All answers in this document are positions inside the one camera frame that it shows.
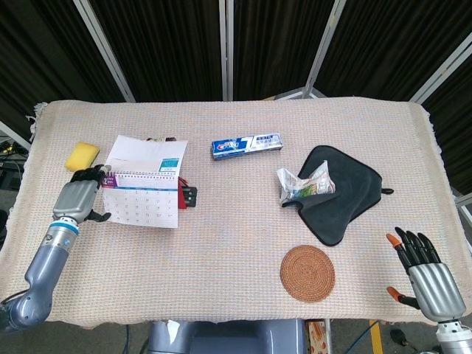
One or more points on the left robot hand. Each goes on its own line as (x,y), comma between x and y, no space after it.
(75,201)

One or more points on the beige woven tablecloth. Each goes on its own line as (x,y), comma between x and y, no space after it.
(221,258)

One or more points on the white screen frame post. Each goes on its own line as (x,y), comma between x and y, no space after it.
(324,48)
(105,48)
(226,48)
(440,75)

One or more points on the orange printed cardboard box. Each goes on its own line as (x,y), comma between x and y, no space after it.
(316,337)

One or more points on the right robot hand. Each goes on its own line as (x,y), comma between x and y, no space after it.
(435,287)

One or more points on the grey robot torso base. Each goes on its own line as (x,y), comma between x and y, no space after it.
(228,339)

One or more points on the yellow sponge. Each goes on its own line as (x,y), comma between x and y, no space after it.
(81,155)

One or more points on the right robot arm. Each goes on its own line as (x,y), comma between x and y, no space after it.
(451,339)

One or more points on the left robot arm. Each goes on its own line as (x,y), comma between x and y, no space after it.
(48,265)

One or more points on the round woven rattan coaster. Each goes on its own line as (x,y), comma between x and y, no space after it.
(307,273)

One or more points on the blue toothpaste box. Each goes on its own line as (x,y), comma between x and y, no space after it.
(247,145)

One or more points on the white desk calendar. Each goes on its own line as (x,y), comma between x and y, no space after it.
(140,206)

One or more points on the crumpled printed snack packet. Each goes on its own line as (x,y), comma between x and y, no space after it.
(295,184)

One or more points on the dark grey cloth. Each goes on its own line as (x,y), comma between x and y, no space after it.
(354,201)

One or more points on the black clip block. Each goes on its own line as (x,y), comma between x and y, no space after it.
(190,197)

